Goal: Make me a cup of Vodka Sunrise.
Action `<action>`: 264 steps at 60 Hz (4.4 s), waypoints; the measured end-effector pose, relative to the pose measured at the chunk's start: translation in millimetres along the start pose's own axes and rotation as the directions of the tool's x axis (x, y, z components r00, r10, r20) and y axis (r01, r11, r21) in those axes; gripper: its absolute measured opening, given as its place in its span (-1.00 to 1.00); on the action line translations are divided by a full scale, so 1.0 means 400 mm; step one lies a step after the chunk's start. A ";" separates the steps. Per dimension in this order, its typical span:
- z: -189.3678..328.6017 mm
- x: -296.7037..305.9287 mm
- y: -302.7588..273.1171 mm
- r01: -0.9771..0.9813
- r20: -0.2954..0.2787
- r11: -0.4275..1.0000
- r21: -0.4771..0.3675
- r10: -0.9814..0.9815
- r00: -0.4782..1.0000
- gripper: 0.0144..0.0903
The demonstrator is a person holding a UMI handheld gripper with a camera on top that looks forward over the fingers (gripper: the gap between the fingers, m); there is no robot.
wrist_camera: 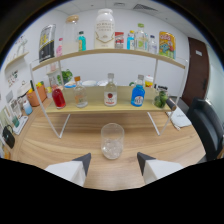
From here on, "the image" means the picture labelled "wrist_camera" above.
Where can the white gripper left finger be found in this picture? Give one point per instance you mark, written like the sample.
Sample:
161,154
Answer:
71,170

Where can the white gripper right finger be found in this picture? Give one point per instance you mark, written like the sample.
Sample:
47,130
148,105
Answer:
156,168

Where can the small red liquid bottle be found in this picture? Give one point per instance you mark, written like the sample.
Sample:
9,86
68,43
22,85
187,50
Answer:
59,98

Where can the clear drinking glass with ice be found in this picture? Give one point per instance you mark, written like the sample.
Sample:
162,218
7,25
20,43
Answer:
112,143

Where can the white notebook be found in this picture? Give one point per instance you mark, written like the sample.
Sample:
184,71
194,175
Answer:
180,119

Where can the black armchair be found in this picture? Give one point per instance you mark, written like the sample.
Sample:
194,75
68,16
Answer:
208,126

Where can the white tray with green bottle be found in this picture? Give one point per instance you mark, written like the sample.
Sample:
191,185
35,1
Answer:
20,126

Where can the glass jar of green limes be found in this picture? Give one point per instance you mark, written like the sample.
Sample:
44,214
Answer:
161,99

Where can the two-tier wooden shelf rack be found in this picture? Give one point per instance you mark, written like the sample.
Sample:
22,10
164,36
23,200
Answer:
100,106

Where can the black kettle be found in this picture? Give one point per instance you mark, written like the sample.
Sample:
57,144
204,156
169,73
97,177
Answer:
9,138

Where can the clear bottle with orange cap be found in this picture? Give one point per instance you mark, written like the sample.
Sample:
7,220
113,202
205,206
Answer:
80,96

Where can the blue liquid bottle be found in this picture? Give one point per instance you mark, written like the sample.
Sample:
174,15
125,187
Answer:
138,96

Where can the small white and blue bottle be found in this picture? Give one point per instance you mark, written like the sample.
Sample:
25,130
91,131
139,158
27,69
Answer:
27,108

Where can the orange pot with fruit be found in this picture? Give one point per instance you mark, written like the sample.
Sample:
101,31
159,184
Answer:
36,97

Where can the clear bottle with red label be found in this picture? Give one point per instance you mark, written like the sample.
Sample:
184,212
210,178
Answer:
110,95

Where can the white bowl with blue rim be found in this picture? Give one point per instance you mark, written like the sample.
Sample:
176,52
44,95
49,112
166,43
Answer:
70,85

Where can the plain white bowl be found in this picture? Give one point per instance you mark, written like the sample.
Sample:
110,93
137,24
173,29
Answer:
89,83

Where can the green leafy plant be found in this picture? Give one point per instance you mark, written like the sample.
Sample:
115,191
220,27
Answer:
66,76

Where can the white lidded glass jar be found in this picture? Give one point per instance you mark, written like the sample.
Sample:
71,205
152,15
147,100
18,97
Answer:
54,76

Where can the brown door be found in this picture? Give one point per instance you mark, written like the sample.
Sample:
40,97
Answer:
196,71

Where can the small pink bottle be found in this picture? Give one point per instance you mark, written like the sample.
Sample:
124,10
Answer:
59,49

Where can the small clear bottle blue cap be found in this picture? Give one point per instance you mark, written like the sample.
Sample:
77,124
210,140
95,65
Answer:
152,46

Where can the yellow cartoon print can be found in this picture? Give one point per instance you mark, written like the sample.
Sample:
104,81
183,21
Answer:
167,45

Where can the teal bottle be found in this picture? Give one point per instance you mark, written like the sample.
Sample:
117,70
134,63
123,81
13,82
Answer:
82,42

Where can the small light blue bottle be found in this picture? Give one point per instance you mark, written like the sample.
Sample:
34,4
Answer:
130,41

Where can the tall glass jar wooden lid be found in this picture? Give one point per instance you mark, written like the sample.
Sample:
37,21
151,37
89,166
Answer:
70,36

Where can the large white milk bottle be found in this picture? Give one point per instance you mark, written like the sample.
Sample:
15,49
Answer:
104,31

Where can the ceiling air vent grille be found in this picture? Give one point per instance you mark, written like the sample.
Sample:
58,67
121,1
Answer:
145,7

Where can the square ceiling diffuser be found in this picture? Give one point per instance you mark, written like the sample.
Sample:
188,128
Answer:
119,4

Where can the wooden wall shelf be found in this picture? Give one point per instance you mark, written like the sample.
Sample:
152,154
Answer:
16,60

